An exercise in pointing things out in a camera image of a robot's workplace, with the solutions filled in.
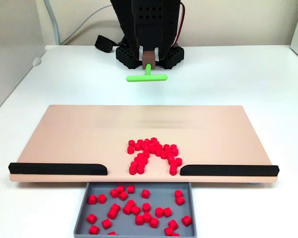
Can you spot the red cylindrical granule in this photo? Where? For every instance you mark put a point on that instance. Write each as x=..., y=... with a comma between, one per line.
x=153, y=149
x=163, y=154
x=166, y=147
x=169, y=151
x=131, y=189
x=175, y=234
x=170, y=155
x=175, y=151
x=112, y=213
x=147, y=141
x=147, y=149
x=186, y=220
x=111, y=233
x=116, y=207
x=144, y=146
x=178, y=193
x=173, y=164
x=127, y=209
x=92, y=199
x=173, y=170
x=145, y=193
x=146, y=207
x=137, y=160
x=94, y=230
x=135, y=210
x=141, y=164
x=123, y=196
x=173, y=147
x=147, y=217
x=178, y=161
x=91, y=218
x=173, y=224
x=134, y=164
x=114, y=193
x=131, y=143
x=137, y=147
x=140, y=169
x=168, y=231
x=140, y=155
x=106, y=223
x=132, y=170
x=146, y=155
x=159, y=147
x=101, y=198
x=150, y=145
x=131, y=203
x=156, y=144
x=167, y=212
x=158, y=152
x=159, y=212
x=139, y=220
x=153, y=140
x=130, y=149
x=140, y=142
x=120, y=189
x=144, y=160
x=179, y=200
x=172, y=159
x=154, y=222

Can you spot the grey rectangular container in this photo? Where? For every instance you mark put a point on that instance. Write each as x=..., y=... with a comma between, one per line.
x=159, y=198

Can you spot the small white clip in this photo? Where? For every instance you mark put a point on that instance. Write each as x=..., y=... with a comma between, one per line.
x=36, y=61

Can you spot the beige flat board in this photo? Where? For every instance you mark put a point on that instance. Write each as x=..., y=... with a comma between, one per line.
x=188, y=124

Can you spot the black edge rail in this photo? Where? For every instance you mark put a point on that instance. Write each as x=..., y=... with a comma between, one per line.
x=225, y=170
x=52, y=169

